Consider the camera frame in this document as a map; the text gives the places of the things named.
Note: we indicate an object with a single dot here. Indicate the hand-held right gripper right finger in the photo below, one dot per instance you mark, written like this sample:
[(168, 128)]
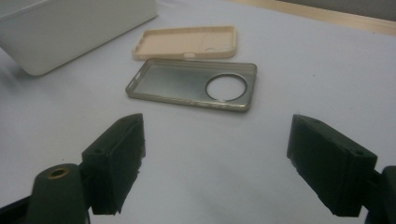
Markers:
[(330, 168)]

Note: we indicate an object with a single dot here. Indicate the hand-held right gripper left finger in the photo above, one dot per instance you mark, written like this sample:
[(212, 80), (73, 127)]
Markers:
[(115, 161)]

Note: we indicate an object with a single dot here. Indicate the transparent grey phone case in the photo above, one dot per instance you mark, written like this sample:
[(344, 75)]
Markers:
[(168, 82)]

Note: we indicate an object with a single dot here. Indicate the beige phone case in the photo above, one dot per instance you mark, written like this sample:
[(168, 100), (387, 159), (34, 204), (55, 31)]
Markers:
[(174, 42)]

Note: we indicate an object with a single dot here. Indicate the white plastic storage bin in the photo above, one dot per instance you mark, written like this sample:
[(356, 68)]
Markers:
[(62, 31)]

